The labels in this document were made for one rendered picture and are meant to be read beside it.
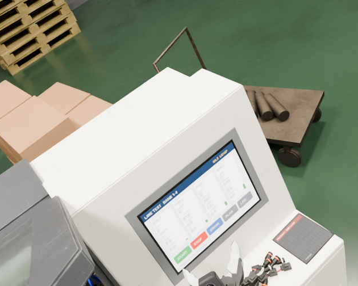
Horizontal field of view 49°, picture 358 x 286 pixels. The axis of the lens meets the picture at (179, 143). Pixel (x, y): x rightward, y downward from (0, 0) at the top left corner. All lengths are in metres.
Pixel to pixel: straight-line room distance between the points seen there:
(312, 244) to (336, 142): 1.81
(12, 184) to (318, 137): 2.45
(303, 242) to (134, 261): 0.64
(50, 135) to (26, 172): 1.50
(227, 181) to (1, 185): 0.80
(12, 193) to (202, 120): 0.70
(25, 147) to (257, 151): 1.95
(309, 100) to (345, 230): 1.03
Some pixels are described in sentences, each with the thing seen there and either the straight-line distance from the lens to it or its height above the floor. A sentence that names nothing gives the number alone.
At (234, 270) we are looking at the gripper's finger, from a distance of 0.97.
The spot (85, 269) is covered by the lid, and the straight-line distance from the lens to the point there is 0.59.
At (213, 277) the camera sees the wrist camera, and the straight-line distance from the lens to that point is 0.88.
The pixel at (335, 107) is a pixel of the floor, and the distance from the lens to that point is 3.58.
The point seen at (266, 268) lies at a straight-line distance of 1.49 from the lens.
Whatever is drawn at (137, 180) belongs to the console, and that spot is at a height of 1.51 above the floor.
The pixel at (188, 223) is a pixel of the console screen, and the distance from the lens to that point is 1.33.
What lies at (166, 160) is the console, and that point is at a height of 1.50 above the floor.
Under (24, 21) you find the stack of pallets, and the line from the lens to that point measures 6.58.
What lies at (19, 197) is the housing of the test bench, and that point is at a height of 1.50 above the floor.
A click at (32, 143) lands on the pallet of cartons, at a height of 0.86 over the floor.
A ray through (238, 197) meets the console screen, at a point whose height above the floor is 1.22.
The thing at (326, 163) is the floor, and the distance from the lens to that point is 3.12.
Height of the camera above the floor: 2.30
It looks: 40 degrees down
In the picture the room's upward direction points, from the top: 24 degrees counter-clockwise
